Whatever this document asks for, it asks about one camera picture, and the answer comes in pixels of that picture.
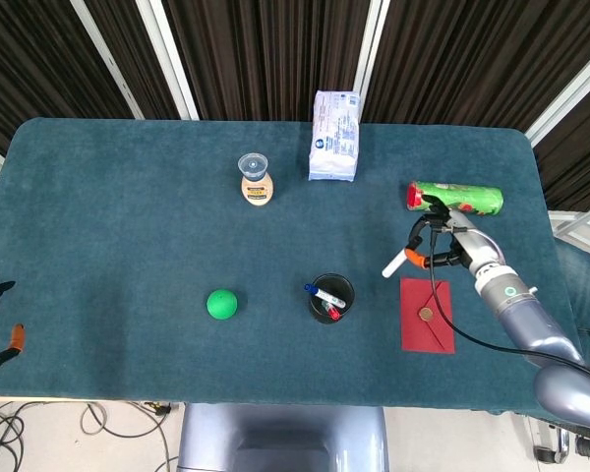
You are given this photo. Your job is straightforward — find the grey floor cables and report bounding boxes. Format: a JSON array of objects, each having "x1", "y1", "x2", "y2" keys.
[{"x1": 0, "y1": 400, "x2": 178, "y2": 472}]

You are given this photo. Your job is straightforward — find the black round pen holder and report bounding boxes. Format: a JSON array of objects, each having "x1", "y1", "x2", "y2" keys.
[{"x1": 308, "y1": 272, "x2": 356, "y2": 325}]

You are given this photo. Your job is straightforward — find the teal table cloth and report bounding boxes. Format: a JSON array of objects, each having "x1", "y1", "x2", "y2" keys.
[{"x1": 0, "y1": 116, "x2": 590, "y2": 419}]

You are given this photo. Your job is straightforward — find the green ball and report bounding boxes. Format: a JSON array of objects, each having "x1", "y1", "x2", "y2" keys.
[{"x1": 206, "y1": 288, "x2": 239, "y2": 322}]

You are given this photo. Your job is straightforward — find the white tissue pack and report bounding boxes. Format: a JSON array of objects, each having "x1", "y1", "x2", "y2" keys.
[{"x1": 308, "y1": 89, "x2": 363, "y2": 183}]

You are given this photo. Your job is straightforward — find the person leg blue jeans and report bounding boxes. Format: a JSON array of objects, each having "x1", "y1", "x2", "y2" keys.
[{"x1": 553, "y1": 235, "x2": 590, "y2": 368}]

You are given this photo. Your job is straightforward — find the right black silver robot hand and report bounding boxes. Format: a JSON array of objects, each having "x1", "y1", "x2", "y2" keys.
[{"x1": 405, "y1": 193, "x2": 505, "y2": 276}]

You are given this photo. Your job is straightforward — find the white marker blue cap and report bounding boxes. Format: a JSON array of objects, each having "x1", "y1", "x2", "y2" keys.
[{"x1": 303, "y1": 283, "x2": 346, "y2": 309}]

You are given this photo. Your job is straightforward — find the beige sauce bottle clear cap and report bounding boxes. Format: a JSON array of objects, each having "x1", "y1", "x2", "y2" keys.
[{"x1": 237, "y1": 152, "x2": 276, "y2": 208}]

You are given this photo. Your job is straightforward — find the green chips can red lid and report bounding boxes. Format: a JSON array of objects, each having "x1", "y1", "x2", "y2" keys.
[{"x1": 405, "y1": 180, "x2": 504, "y2": 217}]

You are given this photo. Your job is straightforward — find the white marker black cap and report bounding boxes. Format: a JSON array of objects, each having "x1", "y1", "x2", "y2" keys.
[{"x1": 382, "y1": 247, "x2": 408, "y2": 279}]

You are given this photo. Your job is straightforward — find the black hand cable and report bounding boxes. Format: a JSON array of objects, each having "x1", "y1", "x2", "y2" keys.
[{"x1": 407, "y1": 215, "x2": 590, "y2": 390}]

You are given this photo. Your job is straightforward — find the white frame post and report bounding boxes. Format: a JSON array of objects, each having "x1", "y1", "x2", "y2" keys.
[
  {"x1": 524, "y1": 39, "x2": 590, "y2": 148},
  {"x1": 70, "y1": 0, "x2": 146, "y2": 121},
  {"x1": 352, "y1": 0, "x2": 391, "y2": 124},
  {"x1": 135, "y1": 0, "x2": 201, "y2": 122}
]

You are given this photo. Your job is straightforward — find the grey robot base body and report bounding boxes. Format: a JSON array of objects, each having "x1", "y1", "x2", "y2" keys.
[{"x1": 176, "y1": 402, "x2": 389, "y2": 472}]

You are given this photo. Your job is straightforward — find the white metal rack frame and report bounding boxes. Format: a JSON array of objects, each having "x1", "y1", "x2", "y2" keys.
[{"x1": 548, "y1": 208, "x2": 590, "y2": 257}]

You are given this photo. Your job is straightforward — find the red envelope gold seal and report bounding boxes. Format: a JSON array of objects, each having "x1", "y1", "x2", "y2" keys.
[{"x1": 399, "y1": 276, "x2": 456, "y2": 355}]

